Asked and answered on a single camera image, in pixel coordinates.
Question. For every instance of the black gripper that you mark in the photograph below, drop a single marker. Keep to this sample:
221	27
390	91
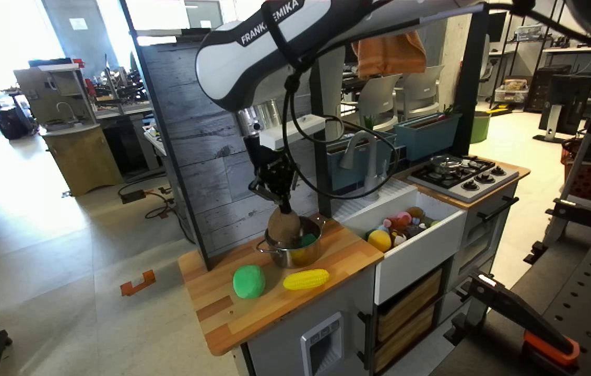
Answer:
273	170

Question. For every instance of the brown potato toy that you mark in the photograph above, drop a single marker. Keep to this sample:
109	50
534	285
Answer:
281	228

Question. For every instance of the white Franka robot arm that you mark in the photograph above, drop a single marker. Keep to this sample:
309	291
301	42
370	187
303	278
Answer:
266	48

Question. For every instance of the small silver pot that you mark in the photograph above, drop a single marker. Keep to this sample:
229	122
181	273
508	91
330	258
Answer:
304	254

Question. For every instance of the small lidded steel pot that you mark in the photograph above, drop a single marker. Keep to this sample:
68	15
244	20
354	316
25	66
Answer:
448	166

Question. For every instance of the small green toy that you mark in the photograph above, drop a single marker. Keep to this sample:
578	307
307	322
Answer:
307	240

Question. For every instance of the small blue planter box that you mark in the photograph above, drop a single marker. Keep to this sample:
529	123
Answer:
346	168

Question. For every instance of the yellow oblong toy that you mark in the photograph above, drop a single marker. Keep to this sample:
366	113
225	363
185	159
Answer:
304	281

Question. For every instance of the green round toy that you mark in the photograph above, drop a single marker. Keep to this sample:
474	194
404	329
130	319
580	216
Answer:
249	283

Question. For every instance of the dark grey wood panel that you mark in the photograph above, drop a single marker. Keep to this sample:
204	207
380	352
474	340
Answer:
190	174

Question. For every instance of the yellow ball toy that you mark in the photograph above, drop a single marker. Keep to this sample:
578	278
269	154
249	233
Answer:
379	240

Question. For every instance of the orange red plush toy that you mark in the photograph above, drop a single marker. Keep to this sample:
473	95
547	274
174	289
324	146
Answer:
398	220

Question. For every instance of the wooden toy kitchen unit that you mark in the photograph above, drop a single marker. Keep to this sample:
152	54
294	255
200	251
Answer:
239	316

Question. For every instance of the white chair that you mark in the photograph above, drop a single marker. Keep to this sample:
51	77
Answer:
420	91
379	100

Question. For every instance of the white sink basin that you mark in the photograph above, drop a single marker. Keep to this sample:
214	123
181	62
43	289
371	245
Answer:
420	258

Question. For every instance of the large blue planter box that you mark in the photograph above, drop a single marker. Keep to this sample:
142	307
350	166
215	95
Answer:
427	138

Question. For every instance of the orange towel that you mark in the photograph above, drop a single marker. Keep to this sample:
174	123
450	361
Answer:
388	54

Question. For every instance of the grey toy stove top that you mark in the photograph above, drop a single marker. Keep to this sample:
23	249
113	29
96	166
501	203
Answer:
479	183

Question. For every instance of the green bin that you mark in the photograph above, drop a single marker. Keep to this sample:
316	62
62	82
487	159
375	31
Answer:
479	127

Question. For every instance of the beige covered cabinet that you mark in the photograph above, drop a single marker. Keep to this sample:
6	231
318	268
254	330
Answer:
77	146

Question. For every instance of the black stand with orange clamp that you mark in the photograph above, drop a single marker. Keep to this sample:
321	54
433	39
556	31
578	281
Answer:
516	314

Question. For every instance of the black bin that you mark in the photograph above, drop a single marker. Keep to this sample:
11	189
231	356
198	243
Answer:
13	122

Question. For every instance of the orange bracket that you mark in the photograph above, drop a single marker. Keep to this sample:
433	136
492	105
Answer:
137	283

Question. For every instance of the black metal frame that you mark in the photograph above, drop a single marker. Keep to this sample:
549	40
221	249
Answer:
466	105

